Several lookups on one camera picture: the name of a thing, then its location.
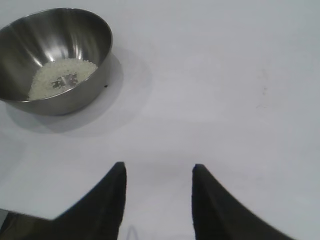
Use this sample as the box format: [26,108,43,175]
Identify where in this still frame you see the white rice grains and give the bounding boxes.
[27,57,99,100]

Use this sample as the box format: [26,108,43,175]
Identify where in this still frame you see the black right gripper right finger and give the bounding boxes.
[191,164,296,240]

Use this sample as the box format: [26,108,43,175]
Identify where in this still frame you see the stainless steel mixing bowl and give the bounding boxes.
[0,7,113,116]

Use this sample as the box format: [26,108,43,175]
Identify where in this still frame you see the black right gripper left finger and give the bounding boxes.
[52,161,127,240]

